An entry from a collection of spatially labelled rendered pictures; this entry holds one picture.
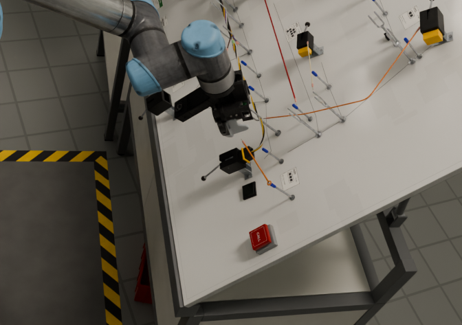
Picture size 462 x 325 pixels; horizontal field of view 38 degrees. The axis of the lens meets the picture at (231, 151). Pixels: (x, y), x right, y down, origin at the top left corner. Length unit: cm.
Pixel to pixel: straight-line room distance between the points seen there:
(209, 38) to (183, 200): 73
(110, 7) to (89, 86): 205
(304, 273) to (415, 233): 143
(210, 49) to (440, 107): 57
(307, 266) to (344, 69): 62
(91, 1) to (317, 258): 110
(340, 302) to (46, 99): 183
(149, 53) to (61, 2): 18
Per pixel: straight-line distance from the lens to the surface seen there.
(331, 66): 176
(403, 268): 189
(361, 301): 203
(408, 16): 173
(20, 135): 312
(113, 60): 314
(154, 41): 130
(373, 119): 162
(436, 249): 336
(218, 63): 128
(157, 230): 220
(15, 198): 291
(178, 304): 178
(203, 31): 125
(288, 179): 167
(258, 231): 163
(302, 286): 197
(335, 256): 207
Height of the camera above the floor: 243
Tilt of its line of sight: 49 degrees down
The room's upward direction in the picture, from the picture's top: 23 degrees clockwise
